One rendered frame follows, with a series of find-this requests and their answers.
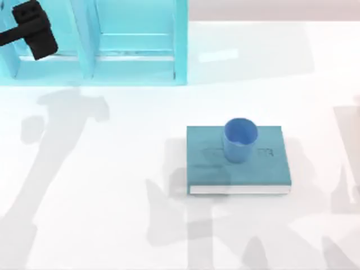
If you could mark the light blue rack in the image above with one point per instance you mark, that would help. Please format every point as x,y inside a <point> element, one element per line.
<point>135,22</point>

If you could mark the blue cup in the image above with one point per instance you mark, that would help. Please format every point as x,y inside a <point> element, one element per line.
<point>239,150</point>

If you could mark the teal book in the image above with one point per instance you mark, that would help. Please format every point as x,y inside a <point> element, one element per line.
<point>253,174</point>

